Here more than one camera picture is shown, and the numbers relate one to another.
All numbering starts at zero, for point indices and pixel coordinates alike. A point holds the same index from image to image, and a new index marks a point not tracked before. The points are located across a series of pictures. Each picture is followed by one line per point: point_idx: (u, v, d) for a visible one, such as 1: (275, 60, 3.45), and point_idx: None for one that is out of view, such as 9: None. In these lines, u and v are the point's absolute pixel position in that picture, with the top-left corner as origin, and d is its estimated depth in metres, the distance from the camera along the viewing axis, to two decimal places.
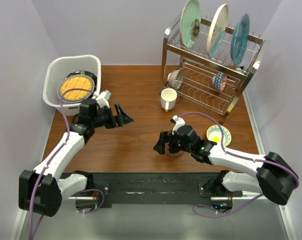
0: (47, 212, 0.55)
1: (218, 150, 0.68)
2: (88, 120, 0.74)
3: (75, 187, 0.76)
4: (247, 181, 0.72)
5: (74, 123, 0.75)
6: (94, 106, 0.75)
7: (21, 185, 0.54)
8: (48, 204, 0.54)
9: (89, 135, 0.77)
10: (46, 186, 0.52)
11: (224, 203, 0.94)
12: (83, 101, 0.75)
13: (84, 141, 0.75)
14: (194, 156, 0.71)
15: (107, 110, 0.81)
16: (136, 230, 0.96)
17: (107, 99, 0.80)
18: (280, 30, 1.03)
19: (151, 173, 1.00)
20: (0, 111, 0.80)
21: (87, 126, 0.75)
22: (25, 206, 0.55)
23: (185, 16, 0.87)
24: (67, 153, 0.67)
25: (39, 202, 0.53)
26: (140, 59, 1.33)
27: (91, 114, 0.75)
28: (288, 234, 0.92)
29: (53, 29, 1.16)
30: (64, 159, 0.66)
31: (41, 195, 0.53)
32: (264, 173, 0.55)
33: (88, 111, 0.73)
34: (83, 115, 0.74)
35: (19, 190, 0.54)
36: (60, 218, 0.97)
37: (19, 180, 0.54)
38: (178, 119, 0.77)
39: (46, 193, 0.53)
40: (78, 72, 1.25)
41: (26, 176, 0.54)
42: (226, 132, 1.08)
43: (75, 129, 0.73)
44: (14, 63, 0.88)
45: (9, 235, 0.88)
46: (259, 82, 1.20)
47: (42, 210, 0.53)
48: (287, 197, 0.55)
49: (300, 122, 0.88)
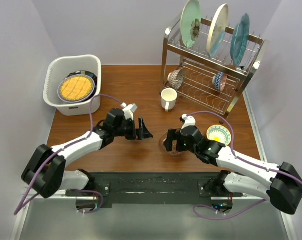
0: (43, 192, 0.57)
1: (228, 154, 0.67)
2: (111, 129, 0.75)
3: (75, 182, 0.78)
4: (252, 185, 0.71)
5: (98, 127, 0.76)
6: (120, 117, 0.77)
7: (35, 155, 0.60)
8: (47, 185, 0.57)
9: (107, 143, 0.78)
10: (55, 165, 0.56)
11: (224, 203, 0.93)
12: (112, 109, 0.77)
13: (100, 147, 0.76)
14: (199, 157, 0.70)
15: (130, 123, 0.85)
16: (136, 230, 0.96)
17: (132, 112, 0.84)
18: (280, 30, 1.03)
19: (152, 173, 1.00)
20: (0, 110, 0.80)
21: (108, 134, 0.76)
22: (29, 178, 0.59)
23: (186, 16, 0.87)
24: (84, 148, 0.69)
25: (41, 179, 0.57)
26: (140, 59, 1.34)
27: (115, 124, 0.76)
28: (288, 234, 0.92)
29: (52, 29, 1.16)
30: (78, 152, 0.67)
31: (46, 172, 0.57)
32: (278, 185, 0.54)
33: (114, 121, 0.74)
34: (108, 123, 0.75)
35: (32, 160, 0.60)
36: (60, 218, 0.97)
37: (36, 149, 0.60)
38: (186, 118, 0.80)
39: (51, 170, 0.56)
40: (78, 72, 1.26)
41: (43, 149, 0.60)
42: (226, 132, 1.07)
43: (98, 133, 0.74)
44: (14, 62, 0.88)
45: (10, 235, 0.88)
46: (259, 82, 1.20)
47: (39, 187, 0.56)
48: (296, 207, 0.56)
49: (300, 122, 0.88)
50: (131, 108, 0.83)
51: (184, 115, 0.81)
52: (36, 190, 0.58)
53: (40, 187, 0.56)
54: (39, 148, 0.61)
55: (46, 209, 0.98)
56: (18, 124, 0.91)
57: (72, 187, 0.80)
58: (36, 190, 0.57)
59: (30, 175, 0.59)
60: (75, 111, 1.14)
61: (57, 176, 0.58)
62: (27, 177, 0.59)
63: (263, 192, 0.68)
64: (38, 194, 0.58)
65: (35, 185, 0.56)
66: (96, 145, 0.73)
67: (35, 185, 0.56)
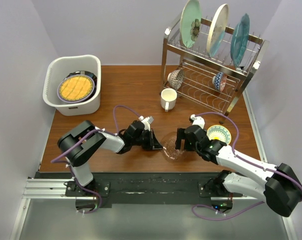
0: (76, 161, 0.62)
1: (227, 152, 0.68)
2: (129, 138, 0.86)
3: (83, 175, 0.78)
4: (251, 186, 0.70)
5: (120, 134, 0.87)
6: (141, 130, 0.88)
7: (79, 126, 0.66)
8: (83, 157, 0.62)
9: (124, 150, 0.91)
10: (99, 139, 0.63)
11: (224, 203, 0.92)
12: (135, 122, 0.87)
13: (119, 151, 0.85)
14: (200, 154, 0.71)
15: (147, 133, 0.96)
16: (137, 230, 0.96)
17: (149, 123, 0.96)
18: (279, 31, 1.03)
19: (152, 173, 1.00)
20: (0, 111, 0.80)
21: (125, 144, 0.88)
22: (65, 144, 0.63)
23: (186, 16, 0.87)
24: (112, 141, 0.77)
25: (80, 149, 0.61)
26: (140, 60, 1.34)
27: (135, 135, 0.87)
28: (288, 234, 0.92)
29: (52, 29, 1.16)
30: (108, 141, 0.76)
31: (87, 144, 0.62)
32: (273, 184, 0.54)
33: (134, 133, 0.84)
34: (129, 133, 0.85)
35: (76, 129, 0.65)
36: (60, 218, 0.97)
37: (82, 122, 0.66)
38: (194, 118, 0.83)
39: (92, 142, 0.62)
40: (78, 72, 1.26)
41: (87, 124, 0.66)
42: (226, 132, 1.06)
43: (121, 139, 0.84)
44: (14, 62, 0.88)
45: (9, 235, 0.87)
46: (259, 82, 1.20)
47: (76, 156, 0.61)
48: (291, 209, 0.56)
49: (299, 122, 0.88)
50: (148, 120, 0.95)
51: (193, 115, 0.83)
52: (69, 157, 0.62)
53: (76, 154, 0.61)
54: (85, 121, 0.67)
55: (46, 209, 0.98)
56: (18, 124, 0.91)
57: (76, 178, 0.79)
58: (70, 157, 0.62)
59: (67, 143, 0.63)
60: (75, 111, 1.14)
61: (92, 150, 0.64)
62: (64, 143, 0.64)
63: (261, 193, 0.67)
64: (69, 162, 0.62)
65: (70, 152, 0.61)
66: (117, 147, 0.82)
67: (70, 151, 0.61)
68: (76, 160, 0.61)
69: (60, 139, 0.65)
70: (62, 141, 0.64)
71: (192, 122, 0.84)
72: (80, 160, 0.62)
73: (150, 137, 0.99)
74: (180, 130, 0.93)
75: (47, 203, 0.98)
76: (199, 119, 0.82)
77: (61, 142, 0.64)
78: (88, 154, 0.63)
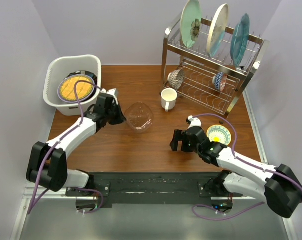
0: (52, 187, 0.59)
1: (228, 154, 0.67)
2: (102, 111, 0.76)
3: (77, 180, 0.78)
4: (251, 187, 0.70)
5: (88, 112, 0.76)
6: (111, 100, 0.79)
7: (32, 154, 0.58)
8: (54, 180, 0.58)
9: (101, 125, 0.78)
10: (57, 159, 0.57)
11: (224, 203, 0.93)
12: (102, 93, 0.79)
13: (96, 130, 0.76)
14: (201, 156, 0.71)
15: (117, 107, 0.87)
16: (137, 230, 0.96)
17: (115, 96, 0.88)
18: (279, 31, 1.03)
19: (151, 173, 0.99)
20: (0, 111, 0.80)
21: (100, 116, 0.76)
22: (32, 178, 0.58)
23: (185, 16, 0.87)
24: (79, 136, 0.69)
25: (46, 176, 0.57)
26: (140, 59, 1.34)
27: (106, 108, 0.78)
28: (288, 234, 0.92)
29: (53, 29, 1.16)
30: (75, 140, 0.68)
31: (49, 170, 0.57)
32: (273, 185, 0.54)
33: (105, 103, 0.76)
34: (99, 106, 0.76)
35: (30, 160, 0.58)
36: (60, 219, 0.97)
37: (32, 147, 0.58)
38: (192, 120, 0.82)
39: (54, 165, 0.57)
40: (78, 72, 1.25)
41: (40, 146, 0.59)
42: (226, 132, 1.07)
43: (89, 118, 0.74)
44: (14, 62, 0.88)
45: (9, 235, 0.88)
46: (259, 82, 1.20)
47: (48, 184, 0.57)
48: (292, 210, 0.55)
49: (299, 123, 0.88)
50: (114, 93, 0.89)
51: (190, 116, 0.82)
52: (44, 187, 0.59)
53: (48, 182, 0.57)
54: (35, 144, 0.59)
55: (46, 209, 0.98)
56: (18, 124, 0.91)
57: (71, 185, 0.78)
58: (45, 186, 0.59)
59: (35, 175, 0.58)
60: (75, 111, 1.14)
61: (61, 168, 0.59)
62: (31, 176, 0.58)
63: (261, 194, 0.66)
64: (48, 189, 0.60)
65: (42, 181, 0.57)
66: (91, 130, 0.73)
67: (41, 181, 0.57)
68: (52, 185, 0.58)
69: (26, 175, 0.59)
70: (30, 176, 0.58)
71: (189, 124, 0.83)
72: (56, 182, 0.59)
73: (120, 111, 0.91)
74: (177, 133, 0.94)
75: (47, 203, 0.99)
76: (196, 120, 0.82)
77: (29, 177, 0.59)
78: (60, 174, 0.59)
